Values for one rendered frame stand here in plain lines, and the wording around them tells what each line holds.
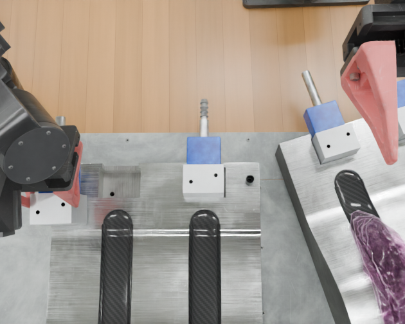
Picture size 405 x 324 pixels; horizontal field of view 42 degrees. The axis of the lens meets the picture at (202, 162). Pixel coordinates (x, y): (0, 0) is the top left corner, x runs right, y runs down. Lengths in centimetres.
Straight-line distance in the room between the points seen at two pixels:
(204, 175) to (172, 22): 31
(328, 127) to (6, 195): 42
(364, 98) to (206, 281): 34
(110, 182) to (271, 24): 36
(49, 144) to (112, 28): 45
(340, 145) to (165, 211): 24
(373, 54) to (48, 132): 25
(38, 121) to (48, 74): 43
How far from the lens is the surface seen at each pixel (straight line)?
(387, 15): 38
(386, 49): 36
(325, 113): 72
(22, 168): 44
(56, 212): 62
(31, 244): 79
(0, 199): 48
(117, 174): 70
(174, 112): 79
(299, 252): 75
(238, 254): 65
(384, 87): 36
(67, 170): 53
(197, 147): 66
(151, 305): 66
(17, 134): 42
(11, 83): 47
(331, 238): 69
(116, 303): 67
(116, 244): 67
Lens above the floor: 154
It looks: 75 degrees down
